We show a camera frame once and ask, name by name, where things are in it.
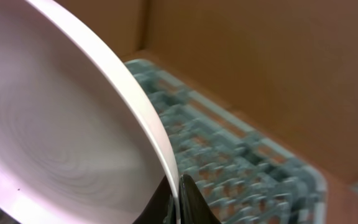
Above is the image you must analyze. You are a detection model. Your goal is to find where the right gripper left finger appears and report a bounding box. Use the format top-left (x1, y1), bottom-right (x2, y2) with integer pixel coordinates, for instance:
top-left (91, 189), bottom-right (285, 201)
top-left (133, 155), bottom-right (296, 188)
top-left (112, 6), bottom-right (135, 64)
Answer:
top-left (133, 176), bottom-right (175, 224)

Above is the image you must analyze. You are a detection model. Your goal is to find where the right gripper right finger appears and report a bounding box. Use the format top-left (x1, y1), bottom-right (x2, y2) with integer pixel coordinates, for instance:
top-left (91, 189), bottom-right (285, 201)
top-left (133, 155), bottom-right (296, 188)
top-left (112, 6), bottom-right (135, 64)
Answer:
top-left (179, 174), bottom-right (221, 224)

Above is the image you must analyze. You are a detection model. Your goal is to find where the large pink plate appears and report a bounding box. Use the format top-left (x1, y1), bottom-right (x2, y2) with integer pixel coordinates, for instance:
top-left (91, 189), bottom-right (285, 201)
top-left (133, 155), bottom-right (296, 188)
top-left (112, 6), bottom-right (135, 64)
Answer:
top-left (0, 1), bottom-right (178, 223)

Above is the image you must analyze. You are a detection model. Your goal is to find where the grey dishwasher rack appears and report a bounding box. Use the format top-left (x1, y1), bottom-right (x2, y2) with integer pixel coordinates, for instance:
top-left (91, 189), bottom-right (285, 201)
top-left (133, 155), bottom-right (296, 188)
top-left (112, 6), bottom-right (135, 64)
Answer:
top-left (126, 59), bottom-right (328, 224)

